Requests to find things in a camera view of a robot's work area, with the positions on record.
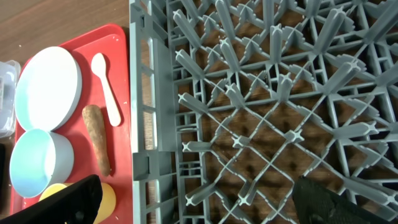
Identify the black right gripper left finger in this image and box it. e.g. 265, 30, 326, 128
1, 174, 103, 224

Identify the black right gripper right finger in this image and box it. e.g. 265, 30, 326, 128
292, 176, 390, 224

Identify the yellow plastic cup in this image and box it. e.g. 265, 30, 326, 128
39, 182, 116, 224

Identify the light blue bowl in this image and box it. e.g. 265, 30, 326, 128
9, 129, 74, 198

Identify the black waste tray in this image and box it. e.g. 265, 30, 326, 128
0, 143, 6, 209

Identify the grey dishwasher rack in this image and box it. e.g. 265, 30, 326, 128
129, 0, 397, 223

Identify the brown root vegetable stick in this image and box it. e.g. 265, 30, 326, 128
82, 105, 111, 177

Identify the light blue plate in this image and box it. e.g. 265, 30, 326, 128
15, 46, 83, 131

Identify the white plastic spoon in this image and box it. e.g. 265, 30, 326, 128
91, 53, 121, 127

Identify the clear plastic storage box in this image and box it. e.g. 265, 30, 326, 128
0, 60, 21, 138

